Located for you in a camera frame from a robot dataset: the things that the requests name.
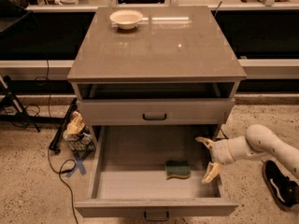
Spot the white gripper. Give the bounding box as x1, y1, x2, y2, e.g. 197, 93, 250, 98
195, 136, 235, 184

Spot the green yellow sponge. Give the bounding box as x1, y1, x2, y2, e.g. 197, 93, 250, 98
165, 161, 191, 179

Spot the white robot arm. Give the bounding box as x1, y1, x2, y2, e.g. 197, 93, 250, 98
195, 124, 299, 184

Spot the closed grey top drawer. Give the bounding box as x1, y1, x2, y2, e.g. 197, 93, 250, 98
78, 99, 235, 126

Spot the open grey middle drawer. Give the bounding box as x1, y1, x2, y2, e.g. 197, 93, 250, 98
75, 125, 237, 218

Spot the grey drawer cabinet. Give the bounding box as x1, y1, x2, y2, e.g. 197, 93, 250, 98
66, 6, 248, 218

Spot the black sneaker with white stripe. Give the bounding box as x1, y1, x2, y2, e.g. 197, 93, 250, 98
263, 161, 299, 211

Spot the white paper bowl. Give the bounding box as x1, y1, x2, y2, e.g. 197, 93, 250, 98
110, 10, 143, 30

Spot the black tripod stand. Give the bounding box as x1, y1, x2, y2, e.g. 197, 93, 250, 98
0, 75, 40, 132

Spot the metal lower drawer handle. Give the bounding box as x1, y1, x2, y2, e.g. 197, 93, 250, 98
143, 211, 169, 222

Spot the black drawer handle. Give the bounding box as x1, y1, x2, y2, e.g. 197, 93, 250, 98
142, 113, 167, 121

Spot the black floor cable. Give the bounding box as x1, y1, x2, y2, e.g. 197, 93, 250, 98
46, 147, 80, 224

